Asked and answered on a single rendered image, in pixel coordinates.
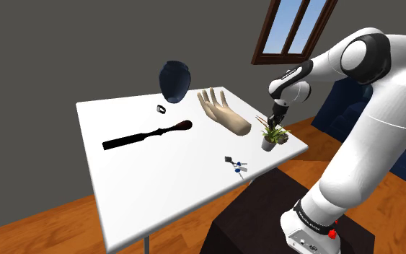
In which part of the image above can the dark blue sofa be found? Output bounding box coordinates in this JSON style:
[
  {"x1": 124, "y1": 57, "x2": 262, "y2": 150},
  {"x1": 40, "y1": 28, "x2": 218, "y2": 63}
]
[{"x1": 310, "y1": 76, "x2": 406, "y2": 196}]

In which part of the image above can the dark blue vase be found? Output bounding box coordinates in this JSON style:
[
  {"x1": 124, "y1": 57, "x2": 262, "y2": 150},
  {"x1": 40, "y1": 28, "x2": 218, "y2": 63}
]
[{"x1": 158, "y1": 60, "x2": 193, "y2": 105}]

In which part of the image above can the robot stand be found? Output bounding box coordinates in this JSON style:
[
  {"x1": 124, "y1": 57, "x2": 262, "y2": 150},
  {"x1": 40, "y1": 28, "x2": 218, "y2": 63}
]
[{"x1": 198, "y1": 167, "x2": 376, "y2": 254}]

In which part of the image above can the beige hand model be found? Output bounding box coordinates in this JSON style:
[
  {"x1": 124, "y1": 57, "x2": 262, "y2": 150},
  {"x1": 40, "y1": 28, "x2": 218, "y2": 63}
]
[{"x1": 196, "y1": 87, "x2": 252, "y2": 136}]

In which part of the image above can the key bunch with blue tags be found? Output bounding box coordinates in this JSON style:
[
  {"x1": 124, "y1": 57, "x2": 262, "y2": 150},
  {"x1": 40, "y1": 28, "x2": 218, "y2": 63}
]
[{"x1": 224, "y1": 156, "x2": 249, "y2": 180}]

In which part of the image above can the potted plant in white pot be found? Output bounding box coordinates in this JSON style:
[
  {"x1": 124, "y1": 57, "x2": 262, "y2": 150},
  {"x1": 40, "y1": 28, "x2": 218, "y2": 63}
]
[{"x1": 255, "y1": 115, "x2": 291, "y2": 152}]

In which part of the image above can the brown framed window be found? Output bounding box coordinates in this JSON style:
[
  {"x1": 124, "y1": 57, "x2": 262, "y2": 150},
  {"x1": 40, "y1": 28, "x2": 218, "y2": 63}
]
[{"x1": 251, "y1": 0, "x2": 339, "y2": 66}]

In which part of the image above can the white table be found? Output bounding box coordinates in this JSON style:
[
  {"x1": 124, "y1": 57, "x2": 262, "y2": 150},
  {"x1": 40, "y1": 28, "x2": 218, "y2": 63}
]
[{"x1": 75, "y1": 86, "x2": 309, "y2": 254}]

